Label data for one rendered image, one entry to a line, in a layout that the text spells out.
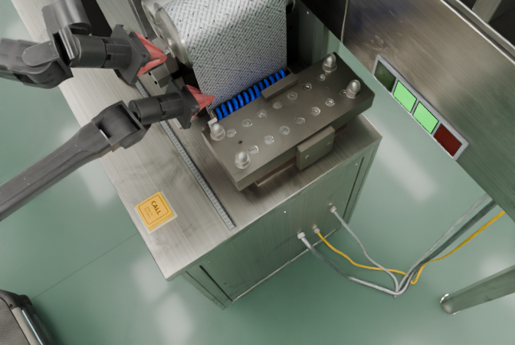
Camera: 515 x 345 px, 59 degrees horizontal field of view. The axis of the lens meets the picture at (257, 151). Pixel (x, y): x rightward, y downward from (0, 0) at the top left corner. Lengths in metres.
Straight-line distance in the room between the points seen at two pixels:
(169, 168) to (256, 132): 0.27
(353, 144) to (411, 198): 0.99
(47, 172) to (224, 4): 0.46
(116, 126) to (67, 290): 1.38
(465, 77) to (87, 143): 0.68
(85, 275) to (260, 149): 1.33
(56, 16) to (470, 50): 0.68
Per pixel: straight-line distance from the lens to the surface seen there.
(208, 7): 0.94
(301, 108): 1.11
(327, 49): 1.55
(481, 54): 0.77
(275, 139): 1.07
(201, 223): 1.15
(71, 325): 2.19
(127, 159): 1.26
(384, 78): 0.99
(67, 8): 0.88
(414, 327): 2.04
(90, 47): 0.84
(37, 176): 0.93
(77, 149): 0.93
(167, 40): 0.94
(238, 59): 1.04
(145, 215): 1.16
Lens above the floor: 1.98
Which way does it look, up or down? 64 degrees down
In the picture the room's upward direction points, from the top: 9 degrees counter-clockwise
